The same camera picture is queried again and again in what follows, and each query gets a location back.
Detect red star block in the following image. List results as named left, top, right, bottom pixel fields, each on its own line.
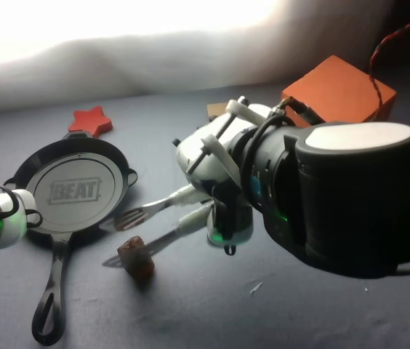
left=67, top=105, right=114, bottom=139

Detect brown food chunk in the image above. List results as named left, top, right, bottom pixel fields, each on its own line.
left=116, top=235, right=156, bottom=281

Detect red black twisted cable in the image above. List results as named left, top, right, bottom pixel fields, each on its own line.
left=369, top=17, right=410, bottom=118

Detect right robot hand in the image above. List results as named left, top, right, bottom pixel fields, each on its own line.
left=174, top=112, right=257, bottom=255

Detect large orange block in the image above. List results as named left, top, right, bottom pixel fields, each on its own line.
left=281, top=55, right=398, bottom=127

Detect beige wooden block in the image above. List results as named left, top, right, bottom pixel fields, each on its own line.
left=206, top=103, right=230, bottom=123

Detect grey table cloth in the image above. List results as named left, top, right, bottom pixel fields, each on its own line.
left=0, top=61, right=410, bottom=349

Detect metal tongs white handles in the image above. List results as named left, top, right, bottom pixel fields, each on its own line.
left=98, top=183, right=216, bottom=269

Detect white fabric backdrop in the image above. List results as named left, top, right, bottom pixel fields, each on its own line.
left=0, top=0, right=410, bottom=117

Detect black cast iron skillet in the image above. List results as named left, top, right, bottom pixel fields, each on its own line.
left=3, top=131, right=139, bottom=346

